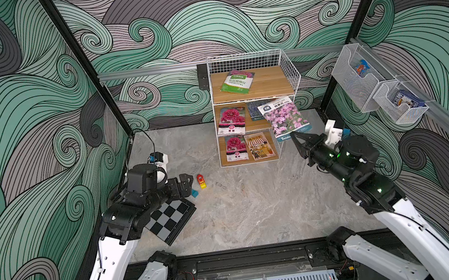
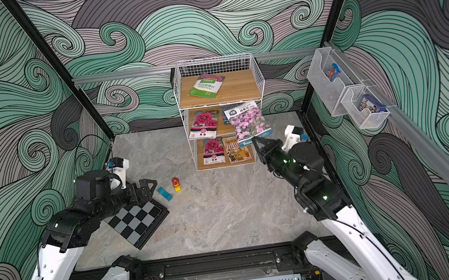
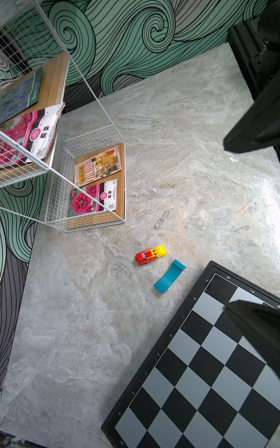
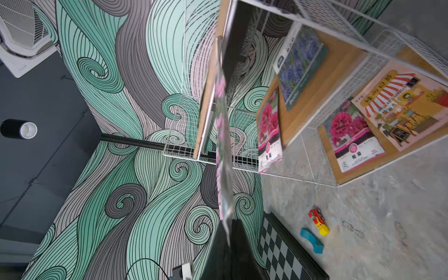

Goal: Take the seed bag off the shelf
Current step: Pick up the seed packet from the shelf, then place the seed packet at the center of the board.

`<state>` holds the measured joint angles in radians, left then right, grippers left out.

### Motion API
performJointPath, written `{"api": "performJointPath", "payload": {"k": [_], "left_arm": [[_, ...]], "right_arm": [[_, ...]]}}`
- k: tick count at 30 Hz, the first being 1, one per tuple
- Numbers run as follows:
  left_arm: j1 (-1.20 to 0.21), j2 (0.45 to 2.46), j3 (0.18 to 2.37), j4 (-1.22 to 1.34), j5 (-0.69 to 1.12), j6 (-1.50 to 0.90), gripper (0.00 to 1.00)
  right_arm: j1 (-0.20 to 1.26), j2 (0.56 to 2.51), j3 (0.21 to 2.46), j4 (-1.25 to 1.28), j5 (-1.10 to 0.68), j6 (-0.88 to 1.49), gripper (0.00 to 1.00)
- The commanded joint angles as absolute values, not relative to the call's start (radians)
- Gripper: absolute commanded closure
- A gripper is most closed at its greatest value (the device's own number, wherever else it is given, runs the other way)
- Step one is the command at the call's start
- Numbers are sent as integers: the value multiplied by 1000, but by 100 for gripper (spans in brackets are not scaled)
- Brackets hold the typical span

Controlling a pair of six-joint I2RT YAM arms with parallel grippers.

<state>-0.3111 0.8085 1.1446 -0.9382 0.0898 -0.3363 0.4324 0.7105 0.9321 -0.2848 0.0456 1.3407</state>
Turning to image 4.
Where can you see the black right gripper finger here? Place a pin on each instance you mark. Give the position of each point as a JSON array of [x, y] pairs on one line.
[[231, 258]]

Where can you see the purple flower seed bag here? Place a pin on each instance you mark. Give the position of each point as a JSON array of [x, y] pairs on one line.
[[224, 153]]

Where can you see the pink flower seed bag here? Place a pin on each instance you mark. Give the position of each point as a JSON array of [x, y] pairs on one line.
[[269, 136], [352, 141]]

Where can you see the lavender blue seed bag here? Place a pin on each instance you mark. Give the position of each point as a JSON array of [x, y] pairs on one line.
[[300, 57]]

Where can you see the illustrated shop seed bag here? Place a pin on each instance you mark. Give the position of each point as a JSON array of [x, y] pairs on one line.
[[403, 104]]

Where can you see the black white checker board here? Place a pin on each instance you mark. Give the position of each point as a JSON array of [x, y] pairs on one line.
[[282, 256]]

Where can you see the teal toy block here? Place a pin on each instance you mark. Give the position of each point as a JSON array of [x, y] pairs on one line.
[[307, 234]]

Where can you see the red yellow toy car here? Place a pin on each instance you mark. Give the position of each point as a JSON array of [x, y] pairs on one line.
[[319, 221]]

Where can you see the black corner frame post left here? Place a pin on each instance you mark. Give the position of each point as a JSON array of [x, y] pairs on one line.
[[147, 144]]

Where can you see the white wire shelf rack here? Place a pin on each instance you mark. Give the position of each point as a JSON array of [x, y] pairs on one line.
[[351, 63]]

